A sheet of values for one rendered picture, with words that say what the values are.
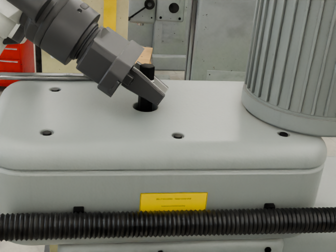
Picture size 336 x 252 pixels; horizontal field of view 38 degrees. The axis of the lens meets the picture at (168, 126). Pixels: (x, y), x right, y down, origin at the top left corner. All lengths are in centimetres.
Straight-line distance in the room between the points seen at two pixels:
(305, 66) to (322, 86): 3
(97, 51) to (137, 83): 7
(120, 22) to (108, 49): 179
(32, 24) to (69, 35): 5
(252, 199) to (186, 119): 14
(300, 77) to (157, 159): 22
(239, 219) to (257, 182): 6
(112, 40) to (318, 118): 31
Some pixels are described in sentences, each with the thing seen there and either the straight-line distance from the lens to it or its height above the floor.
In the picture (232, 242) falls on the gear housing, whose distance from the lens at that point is 74.
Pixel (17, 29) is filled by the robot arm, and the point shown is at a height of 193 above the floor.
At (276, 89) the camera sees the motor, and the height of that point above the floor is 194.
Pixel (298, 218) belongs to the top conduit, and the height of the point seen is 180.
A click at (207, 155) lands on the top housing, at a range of 63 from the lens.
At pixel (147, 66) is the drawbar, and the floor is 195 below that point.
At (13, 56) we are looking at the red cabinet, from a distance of 547.
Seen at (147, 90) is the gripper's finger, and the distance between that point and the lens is 70.
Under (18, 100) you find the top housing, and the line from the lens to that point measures 75.
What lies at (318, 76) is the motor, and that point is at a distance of 68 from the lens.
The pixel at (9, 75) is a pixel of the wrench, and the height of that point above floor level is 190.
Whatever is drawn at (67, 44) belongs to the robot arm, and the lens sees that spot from 68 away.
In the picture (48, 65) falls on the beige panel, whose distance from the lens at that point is 254.
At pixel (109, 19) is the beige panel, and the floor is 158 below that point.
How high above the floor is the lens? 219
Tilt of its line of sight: 26 degrees down
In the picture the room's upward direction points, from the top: 5 degrees clockwise
